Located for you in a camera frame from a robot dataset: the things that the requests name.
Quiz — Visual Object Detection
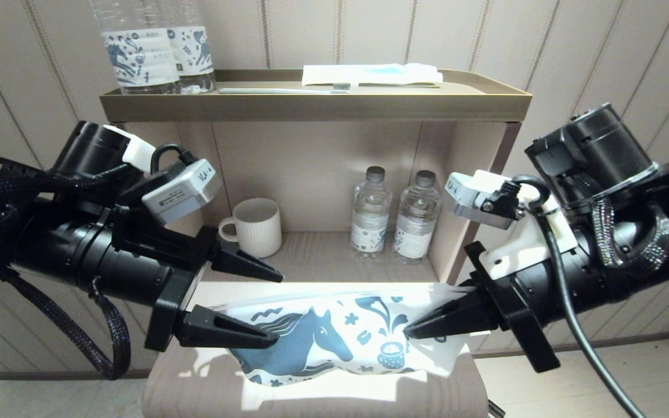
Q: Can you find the white blue horse pouch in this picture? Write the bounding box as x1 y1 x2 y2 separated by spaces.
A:
218 283 474 388

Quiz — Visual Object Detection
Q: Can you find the white ribbed ceramic mug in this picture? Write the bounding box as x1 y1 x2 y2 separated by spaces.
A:
219 198 282 259

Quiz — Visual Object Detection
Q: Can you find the small clear water bottle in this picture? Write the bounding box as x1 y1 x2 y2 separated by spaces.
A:
351 167 392 260
393 170 443 265

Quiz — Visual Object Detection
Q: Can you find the beige wooden shelf cabinet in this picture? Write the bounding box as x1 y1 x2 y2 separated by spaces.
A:
109 121 522 291

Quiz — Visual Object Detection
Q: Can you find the pale blue toothbrush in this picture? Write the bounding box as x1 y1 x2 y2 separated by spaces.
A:
218 83 351 95

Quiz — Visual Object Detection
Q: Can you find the large clear water bottle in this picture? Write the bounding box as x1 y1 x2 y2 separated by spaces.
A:
89 0 181 95
163 0 217 95

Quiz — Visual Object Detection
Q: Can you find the white blue toothpaste packet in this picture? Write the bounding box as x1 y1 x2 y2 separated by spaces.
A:
302 63 443 88

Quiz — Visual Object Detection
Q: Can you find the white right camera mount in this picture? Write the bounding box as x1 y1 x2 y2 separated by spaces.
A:
474 171 579 276

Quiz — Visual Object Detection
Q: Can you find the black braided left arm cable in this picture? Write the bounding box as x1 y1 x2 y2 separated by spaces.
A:
0 261 132 381

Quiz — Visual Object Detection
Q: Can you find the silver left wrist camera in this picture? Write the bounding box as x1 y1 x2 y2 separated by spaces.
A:
141 160 223 226

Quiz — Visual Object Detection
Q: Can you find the black left camera cable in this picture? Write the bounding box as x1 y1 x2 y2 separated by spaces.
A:
150 143 196 175

